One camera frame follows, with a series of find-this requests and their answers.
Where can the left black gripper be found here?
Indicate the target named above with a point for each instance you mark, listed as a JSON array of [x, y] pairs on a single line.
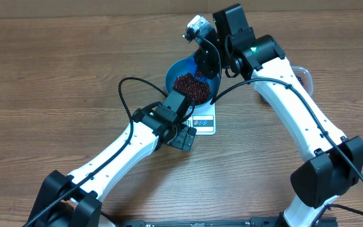
[[184, 140]]

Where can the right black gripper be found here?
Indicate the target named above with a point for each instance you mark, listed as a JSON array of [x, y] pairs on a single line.
[[208, 64]]

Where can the blue plastic measuring scoop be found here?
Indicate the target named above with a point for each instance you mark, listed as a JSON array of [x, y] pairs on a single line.
[[192, 68]]

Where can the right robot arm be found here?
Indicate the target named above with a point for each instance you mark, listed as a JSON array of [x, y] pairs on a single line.
[[332, 162]]

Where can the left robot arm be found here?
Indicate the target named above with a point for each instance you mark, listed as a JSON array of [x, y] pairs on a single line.
[[76, 199]]

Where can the blue metal bowl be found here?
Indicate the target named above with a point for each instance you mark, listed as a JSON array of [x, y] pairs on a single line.
[[179, 68]]

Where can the white digital kitchen scale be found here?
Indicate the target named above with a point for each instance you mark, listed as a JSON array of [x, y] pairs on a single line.
[[203, 119]]

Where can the red adzuki beans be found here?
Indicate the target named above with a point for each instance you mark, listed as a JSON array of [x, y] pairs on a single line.
[[191, 85]]

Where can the clear plastic food container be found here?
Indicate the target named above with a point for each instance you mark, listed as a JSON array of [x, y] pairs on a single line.
[[302, 75]]

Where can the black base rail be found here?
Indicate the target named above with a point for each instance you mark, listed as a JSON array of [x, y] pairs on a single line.
[[252, 222]]

